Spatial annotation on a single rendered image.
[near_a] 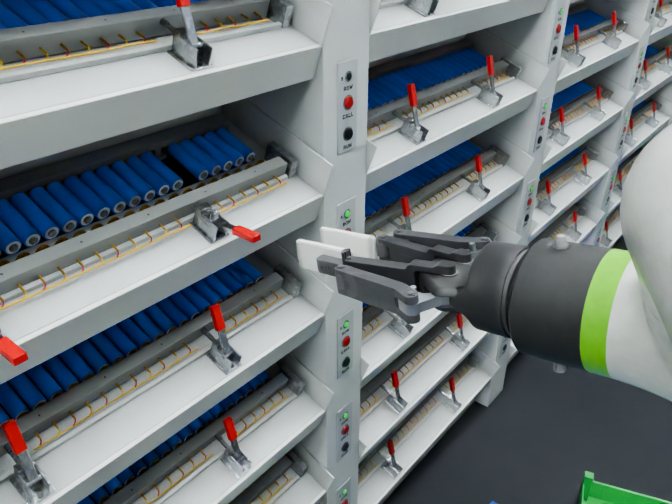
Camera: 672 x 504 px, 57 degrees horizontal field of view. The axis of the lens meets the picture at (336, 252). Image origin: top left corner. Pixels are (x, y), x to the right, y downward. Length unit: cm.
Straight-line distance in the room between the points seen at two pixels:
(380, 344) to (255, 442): 32
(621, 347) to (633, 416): 152
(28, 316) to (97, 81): 23
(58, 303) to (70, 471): 20
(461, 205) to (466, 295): 80
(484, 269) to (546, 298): 6
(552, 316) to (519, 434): 136
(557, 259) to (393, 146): 58
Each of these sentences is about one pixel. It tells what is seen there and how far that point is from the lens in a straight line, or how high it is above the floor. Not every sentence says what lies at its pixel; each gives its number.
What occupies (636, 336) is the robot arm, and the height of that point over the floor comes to 101.
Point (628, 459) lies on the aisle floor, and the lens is 184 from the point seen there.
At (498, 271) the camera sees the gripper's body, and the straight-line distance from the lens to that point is 49.
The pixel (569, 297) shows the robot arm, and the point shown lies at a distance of 46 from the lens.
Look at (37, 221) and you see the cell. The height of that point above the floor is 96.
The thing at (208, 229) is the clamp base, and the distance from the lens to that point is 74.
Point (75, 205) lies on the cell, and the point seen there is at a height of 96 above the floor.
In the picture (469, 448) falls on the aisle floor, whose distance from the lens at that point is 174.
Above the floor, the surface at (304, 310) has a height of 71.
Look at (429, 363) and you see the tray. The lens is 147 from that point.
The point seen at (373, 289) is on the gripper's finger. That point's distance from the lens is 53.
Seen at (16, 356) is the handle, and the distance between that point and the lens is 57.
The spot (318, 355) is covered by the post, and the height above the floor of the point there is 61.
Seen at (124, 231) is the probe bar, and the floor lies 94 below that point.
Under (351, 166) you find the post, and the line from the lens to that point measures 89.
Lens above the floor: 125
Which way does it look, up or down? 29 degrees down
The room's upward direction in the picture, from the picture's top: straight up
